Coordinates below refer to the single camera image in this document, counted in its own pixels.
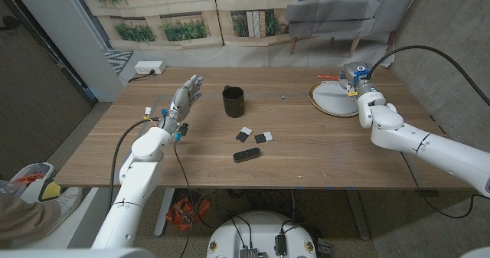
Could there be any black box on torso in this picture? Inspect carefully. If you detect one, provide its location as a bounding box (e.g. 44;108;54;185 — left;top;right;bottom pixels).
273;234;288;257

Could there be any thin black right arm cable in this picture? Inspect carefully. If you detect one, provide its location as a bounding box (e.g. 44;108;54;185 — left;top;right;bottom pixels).
400;150;490;220

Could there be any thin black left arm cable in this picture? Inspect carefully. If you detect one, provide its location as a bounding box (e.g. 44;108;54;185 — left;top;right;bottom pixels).
172;142;196;258

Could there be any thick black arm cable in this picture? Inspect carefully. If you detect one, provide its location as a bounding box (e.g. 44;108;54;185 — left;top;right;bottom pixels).
365;44;490;106
106;118;160;213

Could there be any white table leg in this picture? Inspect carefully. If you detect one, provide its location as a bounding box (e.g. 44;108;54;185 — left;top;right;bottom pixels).
154;188;176;237

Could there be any black and white card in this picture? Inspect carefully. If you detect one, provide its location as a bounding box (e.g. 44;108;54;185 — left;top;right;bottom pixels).
253;131;274;145
235;126;253;143

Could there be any white paper plate gold rim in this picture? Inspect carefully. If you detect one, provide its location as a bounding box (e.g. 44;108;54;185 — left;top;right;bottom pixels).
308;80;361;118

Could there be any orange tool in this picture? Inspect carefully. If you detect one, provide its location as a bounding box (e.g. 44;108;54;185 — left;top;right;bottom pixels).
165;196;211;230

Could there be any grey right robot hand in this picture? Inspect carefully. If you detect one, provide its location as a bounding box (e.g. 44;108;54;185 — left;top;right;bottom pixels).
338;61;376;98

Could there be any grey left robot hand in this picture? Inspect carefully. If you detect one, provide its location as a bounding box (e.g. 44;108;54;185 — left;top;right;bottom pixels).
159;74;204;135

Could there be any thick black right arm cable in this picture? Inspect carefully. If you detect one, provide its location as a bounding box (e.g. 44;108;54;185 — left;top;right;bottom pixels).
365;44;490;106

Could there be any person in brown clothes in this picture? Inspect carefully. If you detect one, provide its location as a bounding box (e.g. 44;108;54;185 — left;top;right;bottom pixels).
0;179;62;247

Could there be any black power strip cable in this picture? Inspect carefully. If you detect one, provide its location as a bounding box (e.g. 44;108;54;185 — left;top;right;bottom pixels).
128;70;156;83

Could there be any black cup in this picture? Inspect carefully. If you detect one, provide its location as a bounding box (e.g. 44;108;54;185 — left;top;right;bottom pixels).
221;84;246;119

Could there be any white shoe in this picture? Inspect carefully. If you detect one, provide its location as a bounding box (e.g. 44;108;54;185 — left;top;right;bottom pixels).
53;186;83;217

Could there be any black TV remote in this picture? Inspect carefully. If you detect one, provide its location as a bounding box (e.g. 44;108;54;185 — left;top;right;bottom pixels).
233;147;262;164

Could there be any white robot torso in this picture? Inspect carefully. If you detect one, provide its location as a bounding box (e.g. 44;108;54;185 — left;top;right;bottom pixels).
205;211;319;258

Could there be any printed room backdrop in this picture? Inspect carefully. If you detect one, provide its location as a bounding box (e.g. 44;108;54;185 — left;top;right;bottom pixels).
74;0;424;68

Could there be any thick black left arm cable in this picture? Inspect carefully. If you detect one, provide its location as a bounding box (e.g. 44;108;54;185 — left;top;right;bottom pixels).
106;118;160;213

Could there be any yellow object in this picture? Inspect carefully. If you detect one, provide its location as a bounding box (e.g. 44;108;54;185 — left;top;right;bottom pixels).
40;180;62;201

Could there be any white bin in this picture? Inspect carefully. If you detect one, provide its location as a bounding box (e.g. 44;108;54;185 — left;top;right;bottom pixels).
9;162;55;202

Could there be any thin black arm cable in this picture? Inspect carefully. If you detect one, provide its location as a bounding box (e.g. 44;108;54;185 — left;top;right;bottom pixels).
400;150;490;220
172;142;196;258

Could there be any white power strip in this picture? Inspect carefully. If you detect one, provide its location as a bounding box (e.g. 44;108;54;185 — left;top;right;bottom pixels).
134;60;167;76

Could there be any grey table leg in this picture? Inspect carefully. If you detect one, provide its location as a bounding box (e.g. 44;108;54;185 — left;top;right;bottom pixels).
346;188;371;241

